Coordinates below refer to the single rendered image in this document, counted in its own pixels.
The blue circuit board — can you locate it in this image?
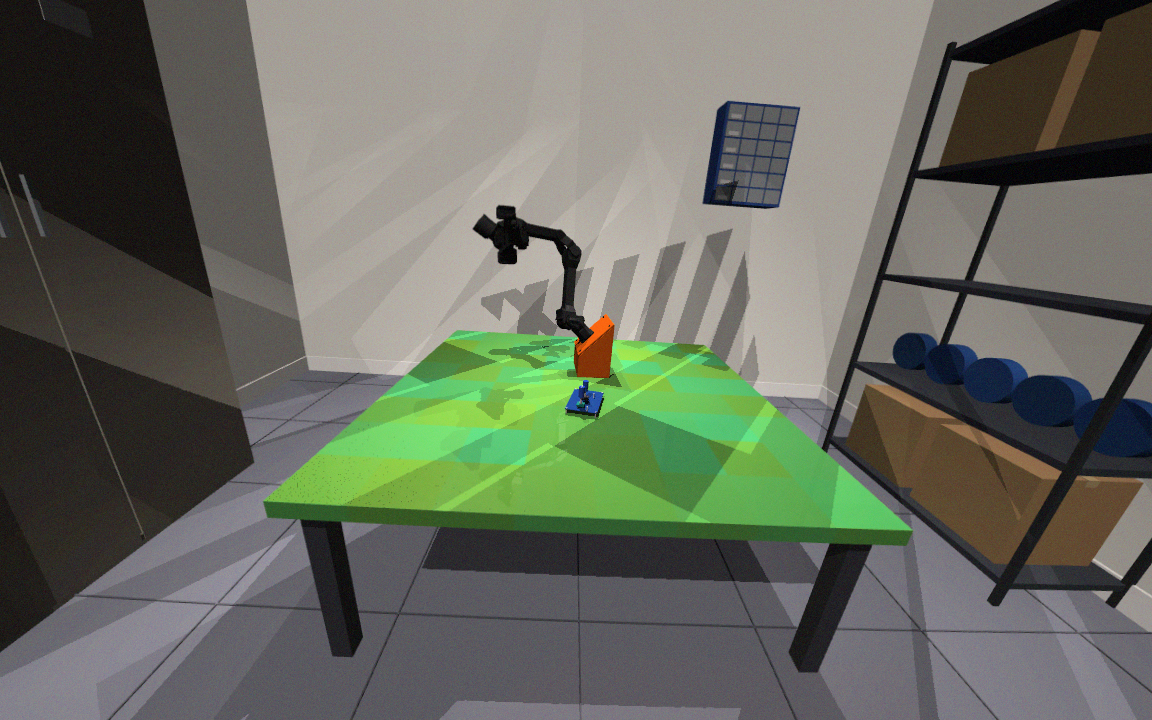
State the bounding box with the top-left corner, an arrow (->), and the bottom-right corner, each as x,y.
564,380 -> 604,418

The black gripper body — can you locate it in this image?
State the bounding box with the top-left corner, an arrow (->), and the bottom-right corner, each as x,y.
494,205 -> 517,264

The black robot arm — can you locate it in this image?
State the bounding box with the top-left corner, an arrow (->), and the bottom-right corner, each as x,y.
472,214 -> 594,343

